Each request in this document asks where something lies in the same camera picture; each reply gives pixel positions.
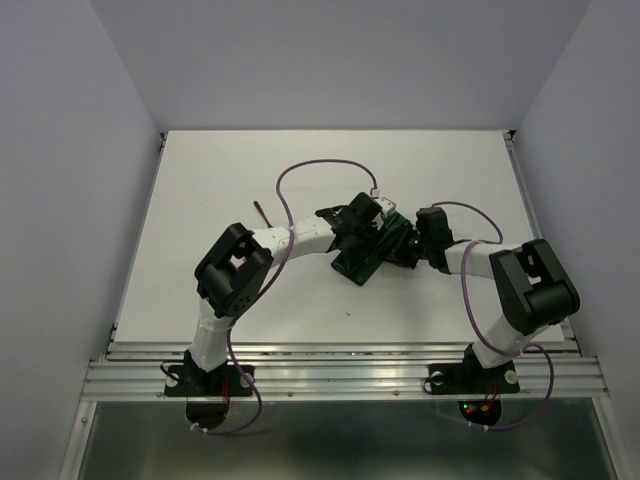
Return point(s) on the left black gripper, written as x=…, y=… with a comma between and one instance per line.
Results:
x=372, y=230

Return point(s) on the dark green cloth napkin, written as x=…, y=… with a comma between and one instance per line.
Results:
x=359, y=263

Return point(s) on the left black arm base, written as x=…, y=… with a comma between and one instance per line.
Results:
x=184, y=379

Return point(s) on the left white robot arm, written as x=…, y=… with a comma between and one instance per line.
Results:
x=231, y=275

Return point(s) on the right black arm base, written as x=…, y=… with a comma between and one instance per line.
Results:
x=468, y=377

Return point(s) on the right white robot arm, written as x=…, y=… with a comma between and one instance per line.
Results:
x=533, y=288

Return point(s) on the brown wooden fork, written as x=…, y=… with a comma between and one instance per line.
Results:
x=262, y=214

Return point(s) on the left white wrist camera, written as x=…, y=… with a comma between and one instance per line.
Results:
x=387, y=207

